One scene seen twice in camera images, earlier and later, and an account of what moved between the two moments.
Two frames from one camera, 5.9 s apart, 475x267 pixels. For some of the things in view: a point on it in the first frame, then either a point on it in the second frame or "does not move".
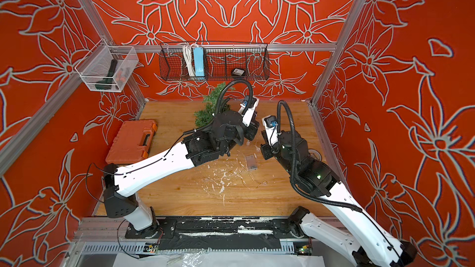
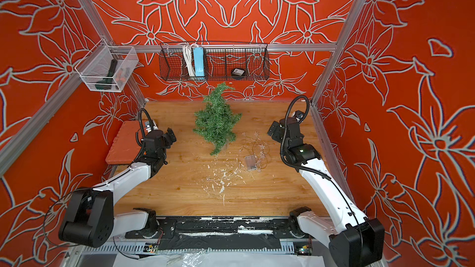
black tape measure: x=238 y=72 does not move
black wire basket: x=208 y=61 does not move
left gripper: x=253 y=128 → x=168 y=141
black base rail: x=231 y=233 does not move
